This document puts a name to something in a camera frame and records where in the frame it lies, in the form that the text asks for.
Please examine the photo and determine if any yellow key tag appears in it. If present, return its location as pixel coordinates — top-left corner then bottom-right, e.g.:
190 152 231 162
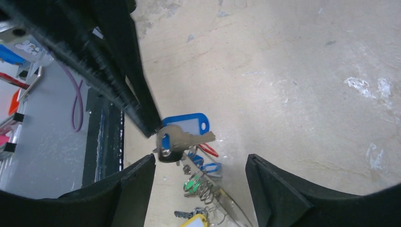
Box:
180 214 209 227

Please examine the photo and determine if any aluminium frame rail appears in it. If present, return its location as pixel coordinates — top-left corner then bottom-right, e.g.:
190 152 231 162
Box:
0 21 53 161

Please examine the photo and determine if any blue key tag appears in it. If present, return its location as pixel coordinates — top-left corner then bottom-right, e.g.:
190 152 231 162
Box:
162 113 210 135

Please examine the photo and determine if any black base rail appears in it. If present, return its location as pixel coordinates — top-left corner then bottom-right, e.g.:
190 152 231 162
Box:
82 88 125 187

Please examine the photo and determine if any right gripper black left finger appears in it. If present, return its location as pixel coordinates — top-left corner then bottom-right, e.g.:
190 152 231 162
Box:
0 154 156 227

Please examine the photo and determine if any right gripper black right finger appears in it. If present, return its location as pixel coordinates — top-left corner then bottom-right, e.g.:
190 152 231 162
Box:
245 154 401 227

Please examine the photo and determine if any metal keyring holder with keys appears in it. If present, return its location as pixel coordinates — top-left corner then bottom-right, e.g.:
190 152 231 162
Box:
180 145 255 227

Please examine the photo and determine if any green key tag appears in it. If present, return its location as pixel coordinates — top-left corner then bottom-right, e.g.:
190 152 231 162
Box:
183 181 200 193

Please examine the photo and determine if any red key tag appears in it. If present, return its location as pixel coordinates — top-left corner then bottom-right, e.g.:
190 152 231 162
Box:
198 143 219 157

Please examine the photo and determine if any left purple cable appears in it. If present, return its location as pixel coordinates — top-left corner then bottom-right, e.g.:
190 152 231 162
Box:
61 62 85 133

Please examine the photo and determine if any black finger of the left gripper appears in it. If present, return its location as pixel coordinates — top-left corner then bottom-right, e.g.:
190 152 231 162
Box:
0 0 162 137

